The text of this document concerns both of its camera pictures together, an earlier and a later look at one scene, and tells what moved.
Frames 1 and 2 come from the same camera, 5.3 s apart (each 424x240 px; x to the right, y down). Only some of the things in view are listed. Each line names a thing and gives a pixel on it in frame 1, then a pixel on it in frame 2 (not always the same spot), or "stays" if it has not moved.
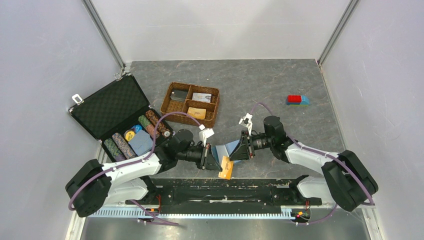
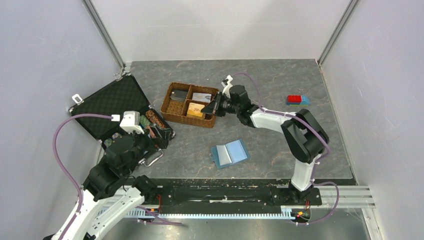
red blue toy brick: (297, 100) stays
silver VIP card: (203, 97) stays
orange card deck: (227, 167) -> (194, 109)
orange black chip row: (163, 128) stays
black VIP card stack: (179, 95) stays
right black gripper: (241, 152) -> (212, 107)
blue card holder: (219, 151) stays
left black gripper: (207, 160) -> (162, 138)
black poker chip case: (120, 116) stays
